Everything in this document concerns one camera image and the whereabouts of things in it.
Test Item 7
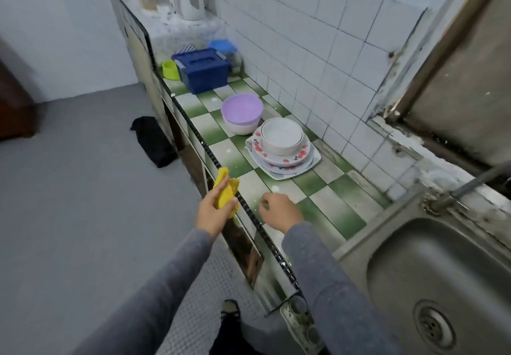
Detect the tray of small cups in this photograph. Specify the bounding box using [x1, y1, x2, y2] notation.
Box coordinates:
[279, 295, 324, 355]

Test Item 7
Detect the glass jar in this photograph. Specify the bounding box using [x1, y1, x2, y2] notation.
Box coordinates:
[227, 51, 245, 77]

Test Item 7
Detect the person's left hand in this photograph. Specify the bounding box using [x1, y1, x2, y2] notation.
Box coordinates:
[195, 177, 239, 240]

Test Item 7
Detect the white plastic bowl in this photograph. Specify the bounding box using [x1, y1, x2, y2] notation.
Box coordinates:
[225, 119, 261, 136]

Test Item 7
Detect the stainless steel sink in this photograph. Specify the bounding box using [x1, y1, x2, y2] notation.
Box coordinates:
[331, 179, 511, 355]

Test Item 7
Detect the brown wooden cabinet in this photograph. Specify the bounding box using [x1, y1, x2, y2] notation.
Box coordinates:
[0, 59, 37, 142]

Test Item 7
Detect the lime green plastic bowl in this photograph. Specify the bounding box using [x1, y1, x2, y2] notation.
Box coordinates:
[160, 59, 182, 81]

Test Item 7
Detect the blue plastic box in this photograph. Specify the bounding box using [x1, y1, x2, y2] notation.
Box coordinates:
[172, 48, 232, 95]

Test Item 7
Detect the person's black shoe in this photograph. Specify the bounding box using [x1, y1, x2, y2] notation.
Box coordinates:
[209, 300, 265, 355]

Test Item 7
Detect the metal faucet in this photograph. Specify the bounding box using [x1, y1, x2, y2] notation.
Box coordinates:
[423, 159, 511, 216]

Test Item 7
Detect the blue plastic bowl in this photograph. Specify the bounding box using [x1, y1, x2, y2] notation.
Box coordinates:
[209, 40, 239, 55]

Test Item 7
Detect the clear plastic bag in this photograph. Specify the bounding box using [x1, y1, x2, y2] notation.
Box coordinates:
[128, 0, 228, 65]

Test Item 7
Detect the person's right forearm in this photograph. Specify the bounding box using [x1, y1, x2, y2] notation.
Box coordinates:
[281, 223, 404, 355]

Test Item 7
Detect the person's right hand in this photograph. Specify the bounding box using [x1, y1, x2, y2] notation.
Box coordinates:
[258, 192, 305, 235]

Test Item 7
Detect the purple plastic bowl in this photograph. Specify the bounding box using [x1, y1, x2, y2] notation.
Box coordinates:
[221, 93, 265, 126]

